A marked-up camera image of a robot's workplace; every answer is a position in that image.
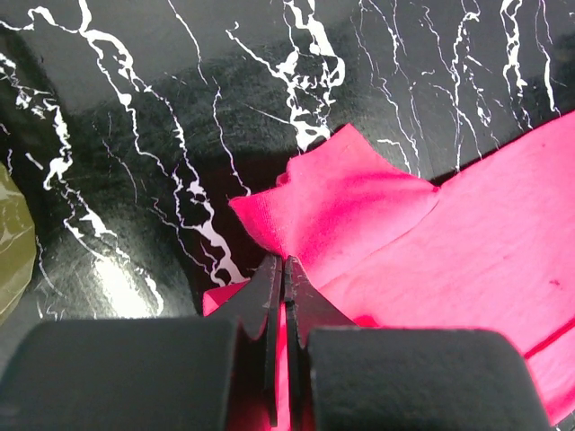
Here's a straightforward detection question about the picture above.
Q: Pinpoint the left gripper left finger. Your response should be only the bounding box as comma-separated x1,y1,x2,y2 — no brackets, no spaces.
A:
210,255,283,427

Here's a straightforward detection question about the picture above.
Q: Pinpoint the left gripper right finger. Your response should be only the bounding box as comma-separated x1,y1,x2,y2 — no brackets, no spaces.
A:
283,256,354,430

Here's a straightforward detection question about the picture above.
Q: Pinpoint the magenta t shirt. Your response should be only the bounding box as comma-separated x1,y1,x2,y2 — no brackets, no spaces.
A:
230,114,574,424

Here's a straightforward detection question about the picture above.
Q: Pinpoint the olive green plastic bin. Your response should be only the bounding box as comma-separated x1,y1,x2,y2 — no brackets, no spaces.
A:
0,164,36,323

